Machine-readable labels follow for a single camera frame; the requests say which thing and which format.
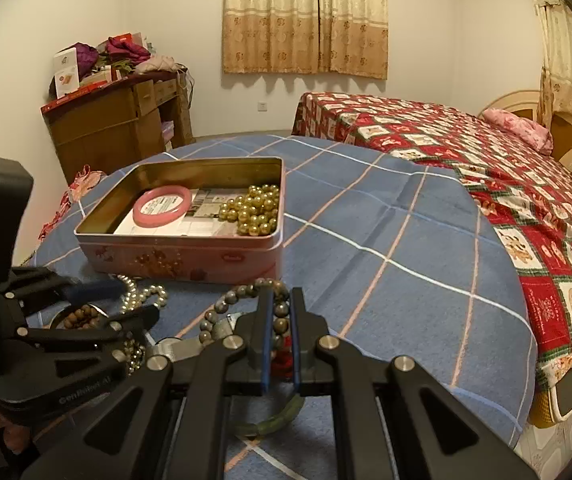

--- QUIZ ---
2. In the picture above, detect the white picture box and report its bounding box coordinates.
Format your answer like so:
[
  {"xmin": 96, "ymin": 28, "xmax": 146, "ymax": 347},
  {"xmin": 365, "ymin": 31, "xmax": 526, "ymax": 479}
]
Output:
[{"xmin": 52, "ymin": 47, "xmax": 82, "ymax": 100}]

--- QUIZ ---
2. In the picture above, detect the silver and brown bead bracelet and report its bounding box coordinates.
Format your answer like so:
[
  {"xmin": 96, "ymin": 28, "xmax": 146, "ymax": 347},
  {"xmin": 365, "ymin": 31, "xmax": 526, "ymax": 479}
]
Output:
[{"xmin": 116, "ymin": 274, "xmax": 169, "ymax": 376}]

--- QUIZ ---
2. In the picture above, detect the long red flat box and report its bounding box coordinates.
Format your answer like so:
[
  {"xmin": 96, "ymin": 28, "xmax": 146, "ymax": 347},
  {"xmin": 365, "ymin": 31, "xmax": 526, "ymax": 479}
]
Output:
[{"xmin": 40, "ymin": 82, "xmax": 121, "ymax": 115}]

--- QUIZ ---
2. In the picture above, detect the red and cream box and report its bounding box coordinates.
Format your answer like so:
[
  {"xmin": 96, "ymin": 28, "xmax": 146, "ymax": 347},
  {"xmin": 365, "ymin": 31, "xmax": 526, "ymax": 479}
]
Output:
[{"xmin": 80, "ymin": 66, "xmax": 119, "ymax": 87}]

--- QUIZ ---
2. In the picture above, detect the dark grey bead bracelet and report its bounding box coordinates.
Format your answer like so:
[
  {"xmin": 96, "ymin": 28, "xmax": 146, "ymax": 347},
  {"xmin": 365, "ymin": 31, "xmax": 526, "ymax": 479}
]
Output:
[{"xmin": 199, "ymin": 278, "xmax": 295, "ymax": 380}]

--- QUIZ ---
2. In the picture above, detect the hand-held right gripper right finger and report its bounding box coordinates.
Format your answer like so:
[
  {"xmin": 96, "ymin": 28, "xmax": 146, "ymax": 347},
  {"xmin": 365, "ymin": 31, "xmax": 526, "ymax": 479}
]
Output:
[{"xmin": 290, "ymin": 286, "xmax": 542, "ymax": 480}]

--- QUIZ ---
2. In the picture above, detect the pink bangle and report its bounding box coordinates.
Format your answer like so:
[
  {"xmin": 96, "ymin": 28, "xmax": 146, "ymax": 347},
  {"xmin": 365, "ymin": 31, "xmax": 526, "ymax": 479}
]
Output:
[{"xmin": 132, "ymin": 186, "xmax": 188, "ymax": 226}]

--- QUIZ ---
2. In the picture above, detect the pink pillow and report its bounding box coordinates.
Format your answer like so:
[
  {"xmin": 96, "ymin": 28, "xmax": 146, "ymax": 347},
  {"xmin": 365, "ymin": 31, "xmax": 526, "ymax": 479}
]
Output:
[{"xmin": 481, "ymin": 107, "xmax": 554, "ymax": 156}]

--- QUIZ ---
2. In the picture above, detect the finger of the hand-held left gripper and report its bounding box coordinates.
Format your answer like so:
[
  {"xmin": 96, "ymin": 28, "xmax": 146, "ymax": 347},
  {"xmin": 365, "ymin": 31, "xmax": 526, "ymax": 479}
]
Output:
[
  {"xmin": 0, "ymin": 266, "xmax": 125, "ymax": 319},
  {"xmin": 13, "ymin": 304, "xmax": 161, "ymax": 377}
]

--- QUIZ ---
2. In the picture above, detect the brown wooden cabinet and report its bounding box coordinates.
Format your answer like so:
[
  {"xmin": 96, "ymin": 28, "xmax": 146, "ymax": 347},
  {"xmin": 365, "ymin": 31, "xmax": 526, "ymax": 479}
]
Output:
[{"xmin": 40, "ymin": 71, "xmax": 194, "ymax": 186}]

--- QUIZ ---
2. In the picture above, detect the brown wooden bead bracelet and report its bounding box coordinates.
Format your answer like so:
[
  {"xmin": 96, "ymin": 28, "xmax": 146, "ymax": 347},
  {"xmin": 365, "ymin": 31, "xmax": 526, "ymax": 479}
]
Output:
[{"xmin": 60, "ymin": 305, "xmax": 104, "ymax": 331}]

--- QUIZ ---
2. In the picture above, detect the pink tin box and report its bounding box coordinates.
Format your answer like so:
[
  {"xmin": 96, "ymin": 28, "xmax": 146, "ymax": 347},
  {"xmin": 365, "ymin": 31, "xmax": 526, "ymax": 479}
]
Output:
[{"xmin": 74, "ymin": 156, "xmax": 285, "ymax": 285}]

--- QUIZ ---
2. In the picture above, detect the pale pink cloth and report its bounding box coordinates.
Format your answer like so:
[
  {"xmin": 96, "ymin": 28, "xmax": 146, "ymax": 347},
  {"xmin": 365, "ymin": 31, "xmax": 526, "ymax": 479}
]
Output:
[{"xmin": 133, "ymin": 55, "xmax": 179, "ymax": 75}]

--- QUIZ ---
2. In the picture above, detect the gold pearl necklace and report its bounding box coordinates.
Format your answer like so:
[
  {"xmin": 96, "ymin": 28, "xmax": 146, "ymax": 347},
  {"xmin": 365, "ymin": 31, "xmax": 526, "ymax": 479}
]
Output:
[{"xmin": 217, "ymin": 183, "xmax": 281, "ymax": 237}]

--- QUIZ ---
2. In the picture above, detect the maroon cloth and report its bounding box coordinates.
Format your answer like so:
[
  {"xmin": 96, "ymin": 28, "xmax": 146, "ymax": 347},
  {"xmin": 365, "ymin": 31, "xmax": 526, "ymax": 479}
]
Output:
[{"xmin": 103, "ymin": 36, "xmax": 151, "ymax": 63}]

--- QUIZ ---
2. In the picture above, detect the bed with red patterned cover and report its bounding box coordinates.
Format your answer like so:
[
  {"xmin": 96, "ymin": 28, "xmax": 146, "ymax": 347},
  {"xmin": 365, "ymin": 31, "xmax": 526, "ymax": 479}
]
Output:
[{"xmin": 291, "ymin": 91, "xmax": 572, "ymax": 391}]

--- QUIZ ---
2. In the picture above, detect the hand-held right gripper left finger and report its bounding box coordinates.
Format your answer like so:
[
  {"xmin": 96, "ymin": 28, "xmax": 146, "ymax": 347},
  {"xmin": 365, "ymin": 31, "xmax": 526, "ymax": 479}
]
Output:
[{"xmin": 20, "ymin": 287, "xmax": 274, "ymax": 480}]

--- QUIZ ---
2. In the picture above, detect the green jade bangle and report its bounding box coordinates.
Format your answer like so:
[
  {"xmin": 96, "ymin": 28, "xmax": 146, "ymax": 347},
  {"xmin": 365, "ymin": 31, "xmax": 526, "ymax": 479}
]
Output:
[{"xmin": 231, "ymin": 390, "xmax": 301, "ymax": 438}]

